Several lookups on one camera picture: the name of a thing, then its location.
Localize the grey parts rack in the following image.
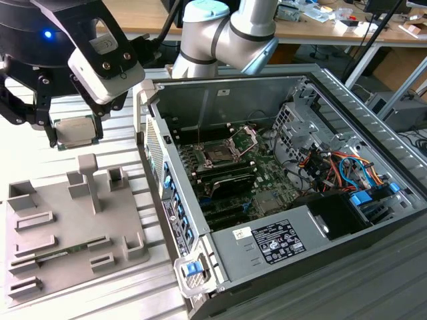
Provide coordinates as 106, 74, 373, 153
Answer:
3, 153, 151, 309

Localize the thick black cable with connector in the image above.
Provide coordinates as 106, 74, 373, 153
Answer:
129, 0, 183, 69

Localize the silver CPU with green edge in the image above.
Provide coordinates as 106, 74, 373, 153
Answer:
54, 116, 101, 151

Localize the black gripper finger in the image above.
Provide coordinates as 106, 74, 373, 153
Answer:
69, 75, 128, 141
0, 77, 58, 149

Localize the blue disk carrier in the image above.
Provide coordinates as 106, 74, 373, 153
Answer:
349, 190, 377, 211

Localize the grey chipset heatsink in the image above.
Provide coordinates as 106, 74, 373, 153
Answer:
255, 191, 280, 215

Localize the orange and red wire bundle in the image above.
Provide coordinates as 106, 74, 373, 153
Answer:
298, 149, 390, 196

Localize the brown cardboard box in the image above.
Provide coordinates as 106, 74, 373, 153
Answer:
373, 46, 427, 93

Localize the grey power supply unit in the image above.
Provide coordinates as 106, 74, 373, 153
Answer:
210, 203, 340, 285

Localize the metal socket cover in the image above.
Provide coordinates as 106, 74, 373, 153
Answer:
228, 125, 259, 159

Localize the green RAM stick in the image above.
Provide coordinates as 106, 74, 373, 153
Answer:
33, 242, 90, 264

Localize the black graphics card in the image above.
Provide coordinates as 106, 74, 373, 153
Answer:
209, 173, 257, 201

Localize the blue case release latch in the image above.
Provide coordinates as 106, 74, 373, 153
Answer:
182, 261, 203, 278

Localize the CPU socket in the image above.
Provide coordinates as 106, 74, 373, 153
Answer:
199, 141, 242, 167

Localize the grey desktop computer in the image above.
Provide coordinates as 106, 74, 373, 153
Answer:
365, 91, 427, 133

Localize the wooden desk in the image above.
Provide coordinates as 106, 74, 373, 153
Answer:
99, 0, 183, 43
275, 0, 427, 49

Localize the black RAM slot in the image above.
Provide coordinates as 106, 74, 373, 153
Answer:
196, 166, 256, 184
191, 159, 254, 177

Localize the grey open PC case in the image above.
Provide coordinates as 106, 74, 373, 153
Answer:
132, 63, 427, 320

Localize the silver metal drive cage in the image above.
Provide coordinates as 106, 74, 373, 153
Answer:
272, 101, 338, 163

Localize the blue wire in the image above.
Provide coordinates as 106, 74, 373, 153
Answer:
338, 155, 373, 189

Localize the green motherboard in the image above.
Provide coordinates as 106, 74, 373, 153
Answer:
176, 131, 303, 234

